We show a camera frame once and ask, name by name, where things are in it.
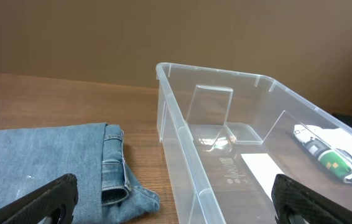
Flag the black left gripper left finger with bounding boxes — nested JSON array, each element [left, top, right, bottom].
[[0, 174, 78, 224]]

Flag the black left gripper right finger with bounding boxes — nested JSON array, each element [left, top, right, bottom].
[[271, 174, 352, 224]]

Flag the blue denim jeans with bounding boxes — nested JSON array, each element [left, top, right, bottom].
[[0, 123, 160, 223]]

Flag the white label in bin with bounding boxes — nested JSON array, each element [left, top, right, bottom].
[[241, 153, 284, 200]]

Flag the white pixel print t-shirt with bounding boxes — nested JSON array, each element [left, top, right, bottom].
[[293, 124, 352, 184]]

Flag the clear plastic storage bin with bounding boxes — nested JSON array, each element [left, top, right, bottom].
[[156, 63, 352, 223]]

